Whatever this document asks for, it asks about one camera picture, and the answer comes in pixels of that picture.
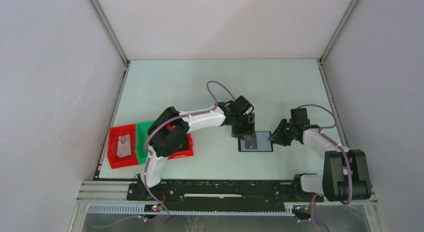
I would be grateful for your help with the grey cable duct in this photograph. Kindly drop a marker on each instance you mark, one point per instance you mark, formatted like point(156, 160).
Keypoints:
point(140, 209)

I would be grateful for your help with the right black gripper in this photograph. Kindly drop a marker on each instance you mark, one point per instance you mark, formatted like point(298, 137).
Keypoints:
point(277, 136)

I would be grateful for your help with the black leather card holder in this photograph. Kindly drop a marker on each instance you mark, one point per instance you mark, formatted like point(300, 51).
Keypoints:
point(263, 144)

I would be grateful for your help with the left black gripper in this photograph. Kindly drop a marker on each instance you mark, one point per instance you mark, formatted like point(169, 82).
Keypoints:
point(248, 130)

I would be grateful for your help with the silver item in red bin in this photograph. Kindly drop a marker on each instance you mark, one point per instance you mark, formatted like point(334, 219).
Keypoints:
point(124, 146)

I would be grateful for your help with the red bin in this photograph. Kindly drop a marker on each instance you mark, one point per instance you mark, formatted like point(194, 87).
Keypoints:
point(185, 149)
point(114, 161)

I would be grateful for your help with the left red bin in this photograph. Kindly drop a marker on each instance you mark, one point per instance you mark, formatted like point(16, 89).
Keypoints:
point(114, 161)

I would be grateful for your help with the green bin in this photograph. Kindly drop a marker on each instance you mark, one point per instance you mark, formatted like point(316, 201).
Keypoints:
point(141, 130)

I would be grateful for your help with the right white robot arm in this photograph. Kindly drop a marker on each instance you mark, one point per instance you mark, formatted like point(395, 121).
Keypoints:
point(345, 174)

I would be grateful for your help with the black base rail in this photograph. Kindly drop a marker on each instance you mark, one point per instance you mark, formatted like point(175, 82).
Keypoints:
point(222, 195)

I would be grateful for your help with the right red bin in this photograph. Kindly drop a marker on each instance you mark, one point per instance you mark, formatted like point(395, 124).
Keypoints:
point(185, 149)

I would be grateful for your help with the grey credit card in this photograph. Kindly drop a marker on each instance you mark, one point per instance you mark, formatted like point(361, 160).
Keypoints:
point(250, 142)

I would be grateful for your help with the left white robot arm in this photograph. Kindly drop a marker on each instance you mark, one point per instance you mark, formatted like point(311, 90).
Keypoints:
point(169, 130)

